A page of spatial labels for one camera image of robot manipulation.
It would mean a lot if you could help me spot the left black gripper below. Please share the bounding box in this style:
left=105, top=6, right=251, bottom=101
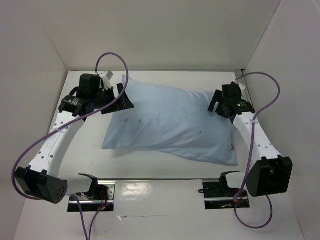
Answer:
left=91, top=83, right=134, bottom=115

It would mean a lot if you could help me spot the light blue pillowcase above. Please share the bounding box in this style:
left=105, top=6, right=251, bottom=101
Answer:
left=101, top=75, right=238, bottom=166

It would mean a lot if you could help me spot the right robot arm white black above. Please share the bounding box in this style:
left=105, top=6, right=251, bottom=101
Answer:
left=208, top=83, right=293, bottom=198

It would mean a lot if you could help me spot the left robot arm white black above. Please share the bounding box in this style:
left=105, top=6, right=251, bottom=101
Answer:
left=12, top=72, right=134, bottom=204

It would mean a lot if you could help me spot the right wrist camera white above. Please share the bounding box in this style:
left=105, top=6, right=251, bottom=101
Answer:
left=231, top=79, right=246, bottom=91

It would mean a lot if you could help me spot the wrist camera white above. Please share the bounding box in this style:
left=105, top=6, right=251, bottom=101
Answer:
left=231, top=79, right=246, bottom=91
left=97, top=70, right=114, bottom=90

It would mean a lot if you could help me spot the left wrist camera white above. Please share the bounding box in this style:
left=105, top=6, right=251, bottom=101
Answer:
left=97, top=70, right=114, bottom=90

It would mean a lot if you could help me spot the aluminium rail frame right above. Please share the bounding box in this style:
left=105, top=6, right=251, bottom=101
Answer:
left=234, top=69, right=252, bottom=103

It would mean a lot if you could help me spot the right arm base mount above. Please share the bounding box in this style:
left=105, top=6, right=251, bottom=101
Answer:
left=198, top=181, right=250, bottom=210

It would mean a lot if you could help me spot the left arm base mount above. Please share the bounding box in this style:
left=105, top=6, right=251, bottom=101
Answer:
left=75, top=179, right=116, bottom=213

